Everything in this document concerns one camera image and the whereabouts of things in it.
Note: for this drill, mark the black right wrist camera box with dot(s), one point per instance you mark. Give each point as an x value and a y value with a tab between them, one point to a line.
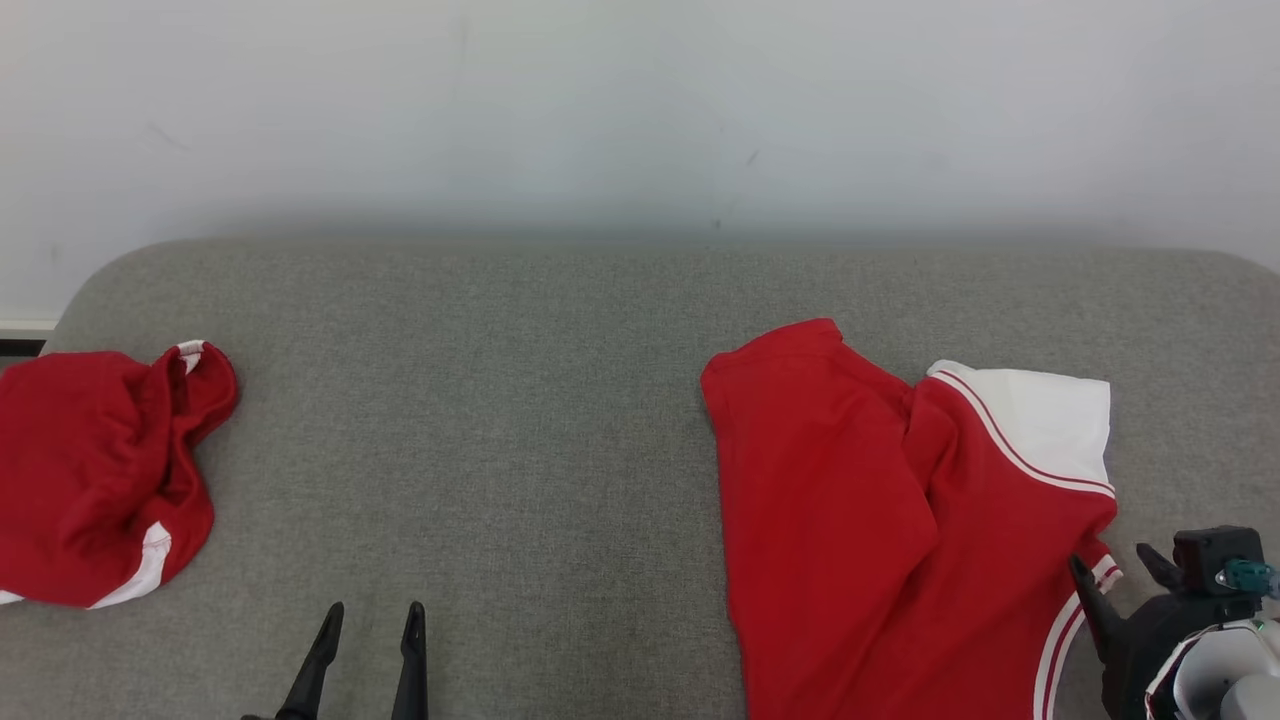
1215	560

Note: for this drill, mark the red basketball jersey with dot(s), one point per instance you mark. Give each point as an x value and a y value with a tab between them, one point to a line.
850	540

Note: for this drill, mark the red basketball shorts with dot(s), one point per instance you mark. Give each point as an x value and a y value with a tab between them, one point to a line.
80	470

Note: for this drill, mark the white skirting board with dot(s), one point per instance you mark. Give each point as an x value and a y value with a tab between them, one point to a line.
25	328

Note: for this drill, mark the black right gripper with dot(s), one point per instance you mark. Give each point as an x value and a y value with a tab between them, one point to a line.
1145	650

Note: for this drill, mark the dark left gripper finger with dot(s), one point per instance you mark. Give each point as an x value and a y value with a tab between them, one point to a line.
411	670
312	670

